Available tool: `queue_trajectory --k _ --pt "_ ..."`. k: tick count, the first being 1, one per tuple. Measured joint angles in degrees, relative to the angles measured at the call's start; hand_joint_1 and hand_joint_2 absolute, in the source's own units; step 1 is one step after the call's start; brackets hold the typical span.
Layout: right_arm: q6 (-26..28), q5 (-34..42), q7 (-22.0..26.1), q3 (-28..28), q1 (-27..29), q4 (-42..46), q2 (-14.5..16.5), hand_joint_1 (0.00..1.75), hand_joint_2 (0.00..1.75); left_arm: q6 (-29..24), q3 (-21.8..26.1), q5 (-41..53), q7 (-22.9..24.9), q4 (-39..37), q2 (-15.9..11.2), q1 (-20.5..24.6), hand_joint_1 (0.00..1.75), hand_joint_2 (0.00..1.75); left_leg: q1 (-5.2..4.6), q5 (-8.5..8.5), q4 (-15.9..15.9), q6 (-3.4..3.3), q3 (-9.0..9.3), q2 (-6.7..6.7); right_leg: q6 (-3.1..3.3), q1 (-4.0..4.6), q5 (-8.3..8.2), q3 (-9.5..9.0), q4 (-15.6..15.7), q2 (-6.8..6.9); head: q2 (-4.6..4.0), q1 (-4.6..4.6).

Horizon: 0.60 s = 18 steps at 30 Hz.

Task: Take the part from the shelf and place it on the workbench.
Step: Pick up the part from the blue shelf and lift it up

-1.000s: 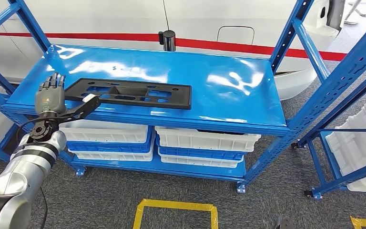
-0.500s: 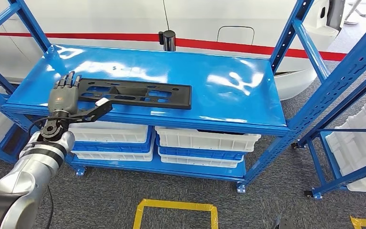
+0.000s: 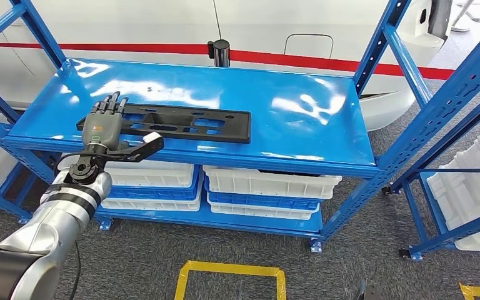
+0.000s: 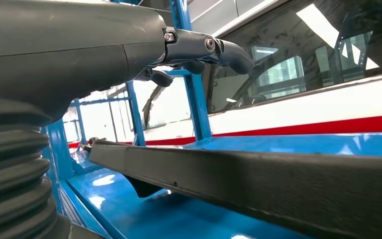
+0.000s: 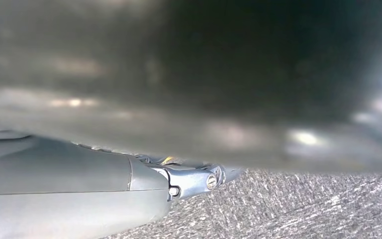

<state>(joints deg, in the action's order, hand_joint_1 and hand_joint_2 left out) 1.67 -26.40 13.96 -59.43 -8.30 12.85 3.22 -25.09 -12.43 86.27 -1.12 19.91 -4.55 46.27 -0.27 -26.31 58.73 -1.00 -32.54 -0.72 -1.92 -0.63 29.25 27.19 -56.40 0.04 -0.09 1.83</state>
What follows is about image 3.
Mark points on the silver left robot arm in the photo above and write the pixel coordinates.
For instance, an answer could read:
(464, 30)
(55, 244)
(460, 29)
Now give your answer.
(53, 223)

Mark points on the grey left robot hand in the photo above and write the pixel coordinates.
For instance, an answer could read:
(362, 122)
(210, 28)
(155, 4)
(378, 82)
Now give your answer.
(101, 130)

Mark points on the black plastic plate bracket part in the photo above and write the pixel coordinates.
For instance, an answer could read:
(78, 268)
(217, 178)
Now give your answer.
(207, 124)

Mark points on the white car body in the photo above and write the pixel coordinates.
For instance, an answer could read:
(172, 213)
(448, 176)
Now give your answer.
(140, 20)

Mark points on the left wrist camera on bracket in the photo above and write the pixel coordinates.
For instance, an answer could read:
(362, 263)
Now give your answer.
(140, 151)

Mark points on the black stanchion post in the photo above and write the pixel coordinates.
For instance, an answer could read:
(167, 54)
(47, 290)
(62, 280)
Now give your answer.
(222, 51)

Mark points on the red barrier belt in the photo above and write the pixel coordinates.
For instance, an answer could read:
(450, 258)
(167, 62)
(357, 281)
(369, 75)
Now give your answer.
(306, 61)

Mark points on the black plastic part in crate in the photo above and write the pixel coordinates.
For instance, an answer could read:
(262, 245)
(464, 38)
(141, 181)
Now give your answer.
(289, 172)

